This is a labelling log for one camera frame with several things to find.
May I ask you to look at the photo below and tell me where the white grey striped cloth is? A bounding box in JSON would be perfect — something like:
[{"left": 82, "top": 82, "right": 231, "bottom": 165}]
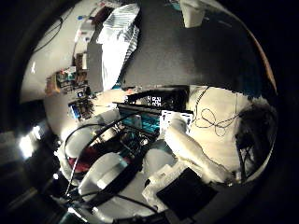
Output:
[{"left": 95, "top": 3, "right": 142, "bottom": 92}]

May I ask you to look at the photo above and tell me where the black white fiducial tag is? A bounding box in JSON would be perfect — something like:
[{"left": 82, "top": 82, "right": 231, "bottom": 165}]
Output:
[{"left": 146, "top": 94, "right": 164, "bottom": 108}]

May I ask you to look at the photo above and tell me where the dark equipment pile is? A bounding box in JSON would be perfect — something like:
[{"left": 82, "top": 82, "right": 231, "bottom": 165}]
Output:
[{"left": 235, "top": 104, "right": 278, "bottom": 183}]

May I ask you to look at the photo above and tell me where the small colourful box clutter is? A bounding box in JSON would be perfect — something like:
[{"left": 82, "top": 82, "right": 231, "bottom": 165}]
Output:
[{"left": 44, "top": 51, "right": 96, "bottom": 123}]

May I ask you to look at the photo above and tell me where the white paper sheet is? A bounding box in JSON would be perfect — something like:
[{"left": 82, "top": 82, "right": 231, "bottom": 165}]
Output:
[{"left": 73, "top": 18, "right": 98, "bottom": 57}]

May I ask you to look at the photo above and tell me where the looped thin black cable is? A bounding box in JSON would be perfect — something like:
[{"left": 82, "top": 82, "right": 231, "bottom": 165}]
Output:
[{"left": 191, "top": 87, "right": 242, "bottom": 138}]

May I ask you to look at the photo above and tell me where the thick black cable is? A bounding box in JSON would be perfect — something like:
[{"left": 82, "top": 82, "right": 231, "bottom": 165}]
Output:
[{"left": 64, "top": 113, "right": 153, "bottom": 200}]

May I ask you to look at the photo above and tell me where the thin black wall cable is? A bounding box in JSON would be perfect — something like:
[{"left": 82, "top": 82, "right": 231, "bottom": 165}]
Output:
[{"left": 32, "top": 16, "right": 64, "bottom": 54}]

